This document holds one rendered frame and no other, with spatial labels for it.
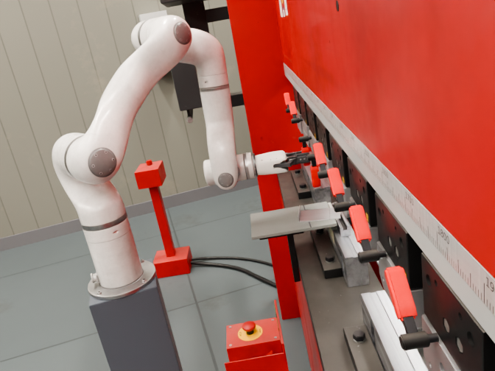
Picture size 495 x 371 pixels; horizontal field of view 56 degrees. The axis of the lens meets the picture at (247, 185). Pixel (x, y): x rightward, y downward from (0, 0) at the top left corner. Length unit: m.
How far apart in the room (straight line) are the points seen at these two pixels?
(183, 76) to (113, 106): 1.18
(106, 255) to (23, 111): 3.34
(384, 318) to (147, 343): 0.65
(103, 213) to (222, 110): 0.46
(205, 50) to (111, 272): 0.67
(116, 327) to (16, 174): 3.43
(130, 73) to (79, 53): 3.18
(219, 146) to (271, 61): 0.94
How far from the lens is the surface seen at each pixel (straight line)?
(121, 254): 1.30
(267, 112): 2.28
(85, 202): 1.27
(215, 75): 1.41
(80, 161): 1.17
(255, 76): 2.25
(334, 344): 1.19
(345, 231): 1.43
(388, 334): 1.06
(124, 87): 1.26
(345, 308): 1.30
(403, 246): 0.66
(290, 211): 1.57
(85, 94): 4.46
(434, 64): 0.46
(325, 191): 1.85
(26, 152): 4.61
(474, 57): 0.39
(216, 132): 1.41
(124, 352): 1.41
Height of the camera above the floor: 1.63
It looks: 20 degrees down
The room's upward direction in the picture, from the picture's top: 10 degrees counter-clockwise
